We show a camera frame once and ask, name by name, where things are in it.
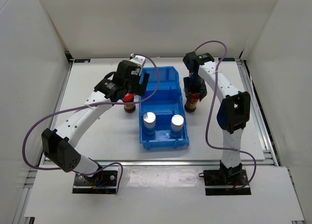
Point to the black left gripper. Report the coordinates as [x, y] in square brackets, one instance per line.
[139, 88]

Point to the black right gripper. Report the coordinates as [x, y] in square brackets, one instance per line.
[188, 89]

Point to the red lid sauce jar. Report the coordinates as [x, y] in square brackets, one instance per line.
[128, 99]
[191, 102]

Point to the silver lid peppercorn jar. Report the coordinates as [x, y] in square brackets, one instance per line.
[149, 121]
[177, 123]

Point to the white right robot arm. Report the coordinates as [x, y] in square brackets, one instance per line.
[234, 110]

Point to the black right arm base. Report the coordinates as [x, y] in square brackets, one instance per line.
[217, 183]

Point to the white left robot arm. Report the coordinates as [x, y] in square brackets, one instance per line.
[59, 144]

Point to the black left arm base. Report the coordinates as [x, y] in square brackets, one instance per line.
[104, 182]

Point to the blue far storage bin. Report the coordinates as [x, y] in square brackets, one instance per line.
[169, 77]

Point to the blue storage bin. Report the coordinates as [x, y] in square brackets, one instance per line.
[161, 135]
[169, 77]
[164, 101]

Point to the blue middle storage bin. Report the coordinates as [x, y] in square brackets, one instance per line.
[164, 101]

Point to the blue near storage bin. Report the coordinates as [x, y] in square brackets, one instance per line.
[161, 135]

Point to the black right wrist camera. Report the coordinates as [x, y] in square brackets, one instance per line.
[190, 61]

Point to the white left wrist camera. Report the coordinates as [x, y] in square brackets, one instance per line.
[138, 60]

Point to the aluminium table edge rail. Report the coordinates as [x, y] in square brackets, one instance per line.
[173, 163]

